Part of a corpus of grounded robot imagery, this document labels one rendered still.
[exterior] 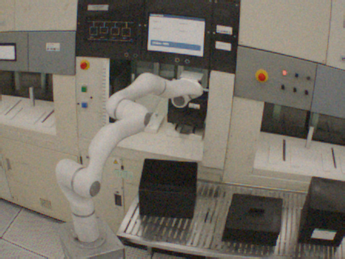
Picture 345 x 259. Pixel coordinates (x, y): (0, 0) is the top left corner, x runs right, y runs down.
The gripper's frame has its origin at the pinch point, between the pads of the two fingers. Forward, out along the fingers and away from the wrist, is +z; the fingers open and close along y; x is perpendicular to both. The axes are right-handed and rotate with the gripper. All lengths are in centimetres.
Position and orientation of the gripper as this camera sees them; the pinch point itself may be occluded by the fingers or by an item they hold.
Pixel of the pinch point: (191, 78)
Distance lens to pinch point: 244.0
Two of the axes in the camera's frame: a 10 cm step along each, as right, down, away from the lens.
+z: 2.4, -4.7, 8.5
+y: 9.7, 1.7, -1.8
